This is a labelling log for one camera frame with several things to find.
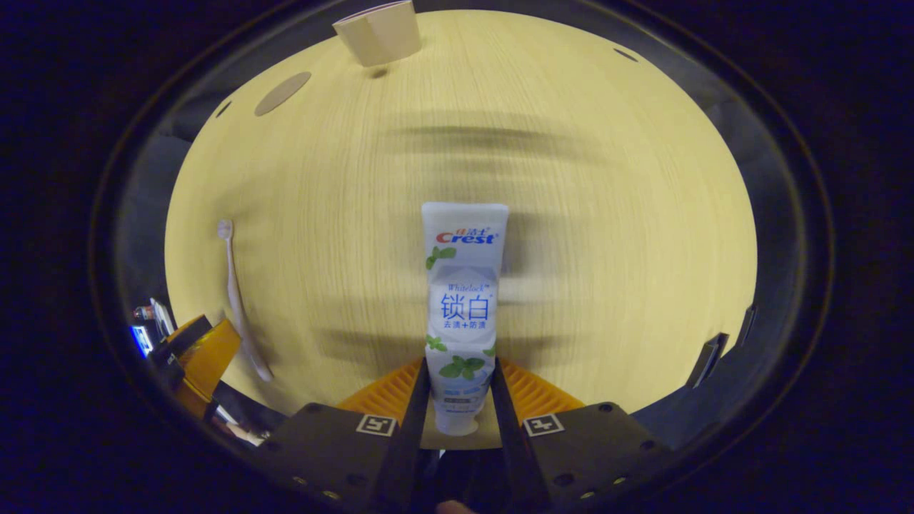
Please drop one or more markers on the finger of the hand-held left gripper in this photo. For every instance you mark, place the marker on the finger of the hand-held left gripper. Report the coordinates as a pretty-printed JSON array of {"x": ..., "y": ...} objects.
[{"x": 211, "y": 364}]

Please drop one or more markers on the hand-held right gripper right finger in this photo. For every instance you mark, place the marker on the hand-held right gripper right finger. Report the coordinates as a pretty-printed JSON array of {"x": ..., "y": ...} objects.
[{"x": 513, "y": 442}]

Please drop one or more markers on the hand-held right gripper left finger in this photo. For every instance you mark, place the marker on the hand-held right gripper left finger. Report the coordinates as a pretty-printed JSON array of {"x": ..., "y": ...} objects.
[{"x": 410, "y": 442}]

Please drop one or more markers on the white toothbrush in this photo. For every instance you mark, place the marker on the white toothbrush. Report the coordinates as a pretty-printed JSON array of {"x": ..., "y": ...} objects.
[{"x": 235, "y": 300}]

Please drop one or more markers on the white toothpaste tube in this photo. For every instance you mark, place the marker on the white toothpaste tube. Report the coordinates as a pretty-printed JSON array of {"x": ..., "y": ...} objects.
[{"x": 463, "y": 307}]

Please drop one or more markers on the round beige coaster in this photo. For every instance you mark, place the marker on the round beige coaster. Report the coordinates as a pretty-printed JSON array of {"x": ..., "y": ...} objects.
[{"x": 283, "y": 93}]

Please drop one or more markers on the cream cup with brown inside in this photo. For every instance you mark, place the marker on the cream cup with brown inside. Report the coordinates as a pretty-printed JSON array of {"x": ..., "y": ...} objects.
[{"x": 378, "y": 39}]

